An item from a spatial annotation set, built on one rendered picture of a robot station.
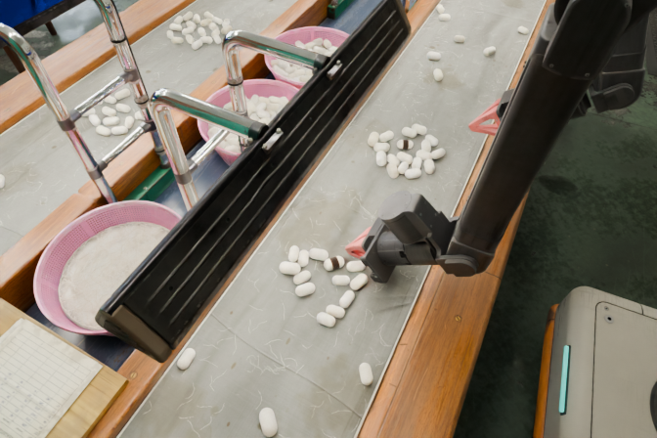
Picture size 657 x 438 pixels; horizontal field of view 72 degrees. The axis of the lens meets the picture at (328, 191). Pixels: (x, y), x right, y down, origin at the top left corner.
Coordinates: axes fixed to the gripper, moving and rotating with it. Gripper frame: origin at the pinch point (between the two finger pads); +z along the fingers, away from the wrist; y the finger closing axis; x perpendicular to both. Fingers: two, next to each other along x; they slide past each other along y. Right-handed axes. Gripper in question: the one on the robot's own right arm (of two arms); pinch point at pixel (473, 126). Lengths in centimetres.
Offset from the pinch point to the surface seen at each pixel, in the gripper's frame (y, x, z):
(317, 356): 51, 4, 14
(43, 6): 30, -62, 41
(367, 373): 50, 8, 6
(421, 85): -23.6, -1.9, 20.9
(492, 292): 28.0, 16.0, -4.4
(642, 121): -148, 108, 5
